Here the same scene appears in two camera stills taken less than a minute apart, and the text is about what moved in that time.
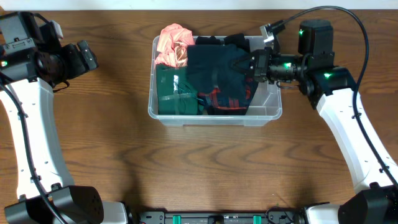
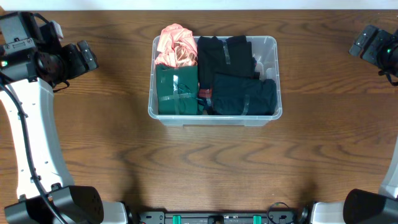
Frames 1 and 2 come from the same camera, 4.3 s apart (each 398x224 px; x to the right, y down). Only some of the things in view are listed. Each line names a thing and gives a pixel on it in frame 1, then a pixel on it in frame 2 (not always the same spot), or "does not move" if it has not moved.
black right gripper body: (266, 71) to (381, 51)
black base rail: (219, 217) does not move
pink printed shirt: (173, 45) does not move
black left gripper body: (86, 55) does not move
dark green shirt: (175, 96) does not move
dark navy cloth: (223, 66) to (244, 94)
